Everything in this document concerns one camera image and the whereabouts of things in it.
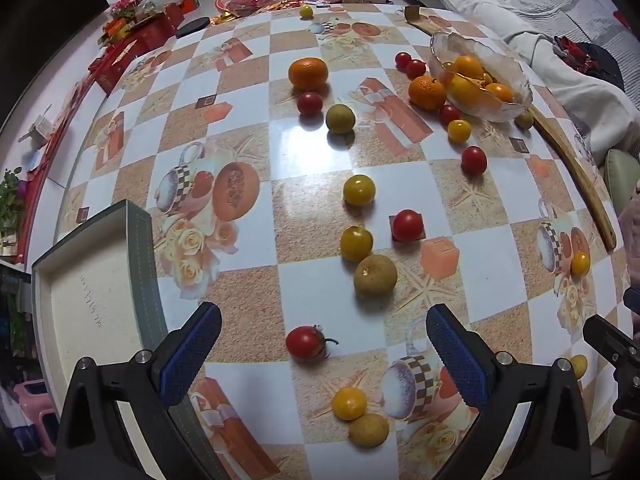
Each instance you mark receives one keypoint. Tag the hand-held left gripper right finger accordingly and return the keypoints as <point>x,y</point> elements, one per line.
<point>460,355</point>

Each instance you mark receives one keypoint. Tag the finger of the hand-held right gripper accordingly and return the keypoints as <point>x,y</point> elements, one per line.
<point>607,337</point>
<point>633,299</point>

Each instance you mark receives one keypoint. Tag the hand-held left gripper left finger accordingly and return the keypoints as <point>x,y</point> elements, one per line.
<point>195,350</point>

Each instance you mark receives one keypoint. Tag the red cherry tomato with stem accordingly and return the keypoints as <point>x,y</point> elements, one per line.
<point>306,342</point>

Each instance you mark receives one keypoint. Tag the brownish green round fruit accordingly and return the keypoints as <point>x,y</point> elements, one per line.
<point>375,274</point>
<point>368,430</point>
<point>340,118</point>
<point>524,119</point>

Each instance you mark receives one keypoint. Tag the white shallow tray grey rim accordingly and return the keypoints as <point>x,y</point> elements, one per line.
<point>85,290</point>

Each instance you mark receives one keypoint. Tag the light green cushion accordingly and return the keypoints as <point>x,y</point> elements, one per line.
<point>620,180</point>

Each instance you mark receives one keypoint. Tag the pink plastic stool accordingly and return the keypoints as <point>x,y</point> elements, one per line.
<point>32,410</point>

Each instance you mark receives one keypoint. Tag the dark glass cabinet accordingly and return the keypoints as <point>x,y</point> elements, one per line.
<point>12,310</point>

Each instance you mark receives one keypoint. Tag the green leafy plant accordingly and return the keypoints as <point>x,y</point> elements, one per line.
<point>10,200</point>

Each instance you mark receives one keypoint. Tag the dark clothing with red print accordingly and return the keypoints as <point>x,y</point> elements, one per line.
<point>587,57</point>

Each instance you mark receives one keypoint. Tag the clear glass bowl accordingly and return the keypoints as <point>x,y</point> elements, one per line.
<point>505,67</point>

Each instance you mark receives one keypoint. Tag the small white box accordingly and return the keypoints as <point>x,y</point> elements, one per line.
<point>35,130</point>

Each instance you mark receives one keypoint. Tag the red gift box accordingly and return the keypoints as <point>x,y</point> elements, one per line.
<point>117,67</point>
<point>152,35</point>

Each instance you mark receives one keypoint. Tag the white blanket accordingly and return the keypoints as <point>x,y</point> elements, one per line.
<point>500,25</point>

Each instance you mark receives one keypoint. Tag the black round lid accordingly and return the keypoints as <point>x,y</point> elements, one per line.
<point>192,26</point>

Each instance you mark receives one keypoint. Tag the orange gift box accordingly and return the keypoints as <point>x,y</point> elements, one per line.
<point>189,5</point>

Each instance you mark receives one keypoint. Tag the small yellow cherry tomato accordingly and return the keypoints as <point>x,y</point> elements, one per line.
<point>306,10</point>

